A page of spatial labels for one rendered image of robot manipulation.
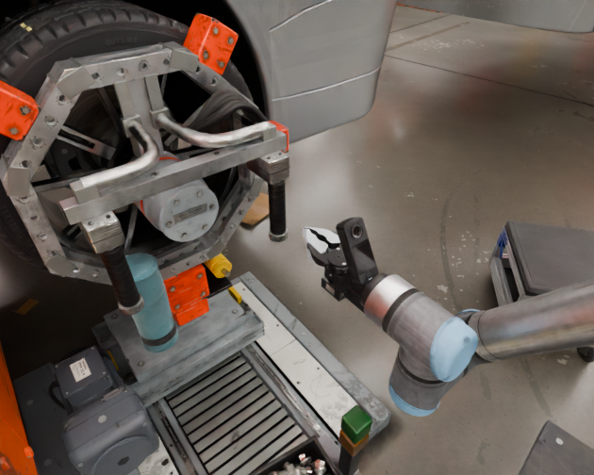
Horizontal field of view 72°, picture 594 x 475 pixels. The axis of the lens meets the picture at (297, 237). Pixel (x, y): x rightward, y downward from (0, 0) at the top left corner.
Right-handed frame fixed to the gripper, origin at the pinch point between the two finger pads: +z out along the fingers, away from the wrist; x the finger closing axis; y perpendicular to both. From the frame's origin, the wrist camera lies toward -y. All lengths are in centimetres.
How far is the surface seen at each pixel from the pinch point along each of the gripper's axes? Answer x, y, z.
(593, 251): 115, 49, -28
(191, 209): -16.9, -3.4, 16.0
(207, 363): -16, 70, 33
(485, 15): 221, 2, 99
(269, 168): -2.7, -11.0, 8.7
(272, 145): 0.3, -13.8, 11.5
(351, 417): -13.2, 17.0, -28.2
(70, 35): -24, -32, 39
